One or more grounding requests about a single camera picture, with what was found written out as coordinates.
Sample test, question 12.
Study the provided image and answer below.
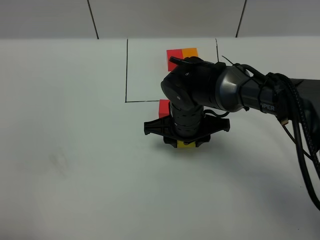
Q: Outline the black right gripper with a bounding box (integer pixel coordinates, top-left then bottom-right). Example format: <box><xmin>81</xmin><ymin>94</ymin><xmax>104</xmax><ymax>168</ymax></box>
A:
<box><xmin>144</xmin><ymin>116</ymin><xmax>230</xmax><ymax>148</ymax></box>

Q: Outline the yellow cube block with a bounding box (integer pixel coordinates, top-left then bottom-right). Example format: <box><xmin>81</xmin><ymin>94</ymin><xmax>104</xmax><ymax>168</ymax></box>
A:
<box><xmin>177</xmin><ymin>140</ymin><xmax>196</xmax><ymax>149</ymax></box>

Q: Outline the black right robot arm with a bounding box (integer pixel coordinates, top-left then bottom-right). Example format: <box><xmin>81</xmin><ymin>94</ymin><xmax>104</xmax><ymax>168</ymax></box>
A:
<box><xmin>144</xmin><ymin>56</ymin><xmax>320</xmax><ymax>150</ymax></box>

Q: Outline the template red cube block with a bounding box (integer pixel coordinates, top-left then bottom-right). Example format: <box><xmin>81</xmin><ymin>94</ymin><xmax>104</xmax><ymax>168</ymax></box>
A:
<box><xmin>166</xmin><ymin>49</ymin><xmax>184</xmax><ymax>72</ymax></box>

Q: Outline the template orange cube block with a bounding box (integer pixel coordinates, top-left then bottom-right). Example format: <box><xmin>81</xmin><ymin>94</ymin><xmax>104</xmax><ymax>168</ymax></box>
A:
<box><xmin>181</xmin><ymin>48</ymin><xmax>198</xmax><ymax>59</ymax></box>

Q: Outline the black braided cable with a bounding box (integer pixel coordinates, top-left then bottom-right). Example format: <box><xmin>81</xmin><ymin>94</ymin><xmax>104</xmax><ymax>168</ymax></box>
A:
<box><xmin>239</xmin><ymin>64</ymin><xmax>320</xmax><ymax>212</ymax></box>

